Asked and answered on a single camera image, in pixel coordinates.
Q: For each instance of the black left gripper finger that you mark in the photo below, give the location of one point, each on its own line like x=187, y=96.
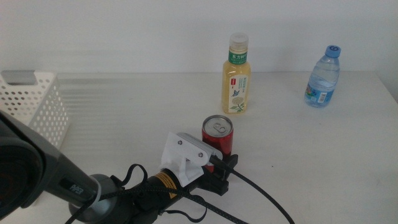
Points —
x=231, y=163

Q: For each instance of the red soda can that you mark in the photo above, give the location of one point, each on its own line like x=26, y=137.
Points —
x=217, y=137

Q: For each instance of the yellow tea bottle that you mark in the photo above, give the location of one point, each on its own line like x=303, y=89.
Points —
x=236, y=93

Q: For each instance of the clear water bottle blue cap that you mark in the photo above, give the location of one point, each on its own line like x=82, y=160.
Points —
x=323, y=77

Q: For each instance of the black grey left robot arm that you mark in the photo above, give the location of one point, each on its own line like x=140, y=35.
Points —
x=46, y=168

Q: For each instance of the white perforated plastic basket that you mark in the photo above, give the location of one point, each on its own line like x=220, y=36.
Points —
x=46, y=109

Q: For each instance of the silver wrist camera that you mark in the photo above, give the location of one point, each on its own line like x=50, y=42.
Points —
x=202, y=146

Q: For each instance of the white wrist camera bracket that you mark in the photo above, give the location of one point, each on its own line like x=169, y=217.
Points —
x=180, y=155

